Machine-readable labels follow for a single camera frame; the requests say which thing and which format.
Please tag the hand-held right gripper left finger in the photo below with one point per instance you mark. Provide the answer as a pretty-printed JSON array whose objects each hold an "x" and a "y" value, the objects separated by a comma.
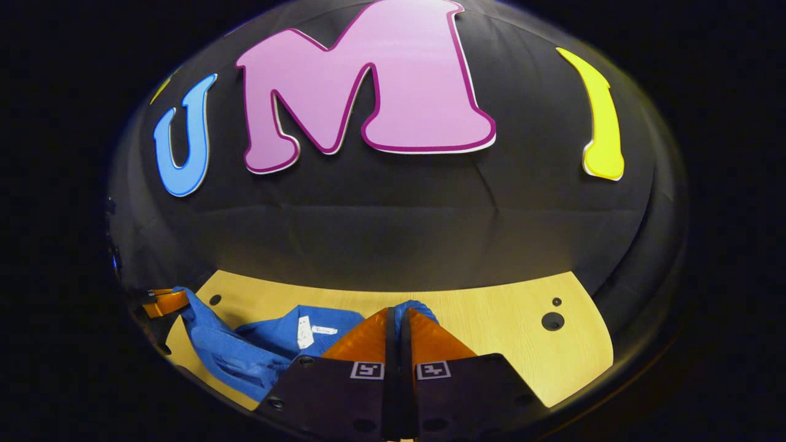
[{"x": 344, "y": 393}]

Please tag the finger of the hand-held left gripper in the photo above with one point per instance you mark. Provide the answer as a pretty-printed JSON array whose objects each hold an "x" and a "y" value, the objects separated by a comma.
[{"x": 166, "y": 302}]

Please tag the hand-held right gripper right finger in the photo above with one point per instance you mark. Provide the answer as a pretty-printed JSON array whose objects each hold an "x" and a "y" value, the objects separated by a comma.
[{"x": 454, "y": 393}]

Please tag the blue shirt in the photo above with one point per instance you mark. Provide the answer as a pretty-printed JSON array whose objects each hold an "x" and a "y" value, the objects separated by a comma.
[{"x": 245, "y": 356}]

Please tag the black backdrop cloth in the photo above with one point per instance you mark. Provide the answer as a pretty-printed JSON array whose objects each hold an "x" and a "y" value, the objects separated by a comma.
[{"x": 399, "y": 221}]

